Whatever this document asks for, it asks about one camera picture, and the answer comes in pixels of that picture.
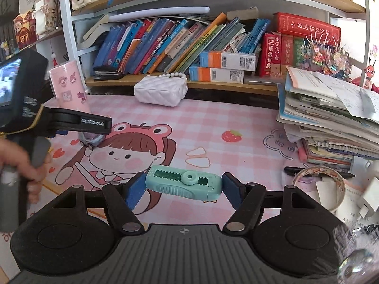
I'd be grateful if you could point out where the teal crocodile stapler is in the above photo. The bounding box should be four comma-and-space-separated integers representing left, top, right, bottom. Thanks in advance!
145, 165, 222, 202

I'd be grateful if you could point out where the grey purple toy truck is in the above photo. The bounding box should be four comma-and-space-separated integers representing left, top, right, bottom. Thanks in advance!
78, 132, 105, 147

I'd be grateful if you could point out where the person's left hand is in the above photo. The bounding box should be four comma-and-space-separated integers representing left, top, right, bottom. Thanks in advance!
1, 138, 51, 203

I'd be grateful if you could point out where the pink cylindrical humidifier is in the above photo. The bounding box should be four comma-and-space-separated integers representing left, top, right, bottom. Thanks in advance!
49, 60, 90, 113

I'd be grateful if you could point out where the white power strip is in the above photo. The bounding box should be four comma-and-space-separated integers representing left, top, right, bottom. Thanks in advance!
350, 156, 378, 220

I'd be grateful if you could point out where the fortune god figure decoration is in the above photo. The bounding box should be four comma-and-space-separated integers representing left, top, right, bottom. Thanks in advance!
14, 11, 37, 50

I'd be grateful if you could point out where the pink cartoon table mat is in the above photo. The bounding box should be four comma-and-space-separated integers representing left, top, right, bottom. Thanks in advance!
0, 94, 326, 273

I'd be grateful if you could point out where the stack of papers and notebooks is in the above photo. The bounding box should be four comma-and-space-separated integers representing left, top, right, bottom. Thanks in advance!
277, 67, 378, 169

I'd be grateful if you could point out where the row of leaning books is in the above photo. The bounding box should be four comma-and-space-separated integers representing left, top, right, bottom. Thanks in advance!
84, 8, 271, 78

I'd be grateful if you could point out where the white quilted purse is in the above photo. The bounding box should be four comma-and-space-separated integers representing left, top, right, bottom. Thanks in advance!
134, 72, 188, 107

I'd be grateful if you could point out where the lower orange blue box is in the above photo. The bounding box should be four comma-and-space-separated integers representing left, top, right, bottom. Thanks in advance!
189, 65, 244, 84

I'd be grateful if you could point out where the orange blue box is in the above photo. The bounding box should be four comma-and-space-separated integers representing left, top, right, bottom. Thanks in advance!
199, 51, 256, 72
189, 65, 244, 84

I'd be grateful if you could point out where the upper orange blue box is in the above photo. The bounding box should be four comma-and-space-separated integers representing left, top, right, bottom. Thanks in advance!
199, 51, 256, 72

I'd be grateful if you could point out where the red dictionary lying flat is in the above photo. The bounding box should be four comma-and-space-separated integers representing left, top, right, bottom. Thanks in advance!
274, 12, 341, 46

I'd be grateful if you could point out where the white bookshelf frame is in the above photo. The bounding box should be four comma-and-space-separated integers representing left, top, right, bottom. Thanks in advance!
60, 0, 373, 85

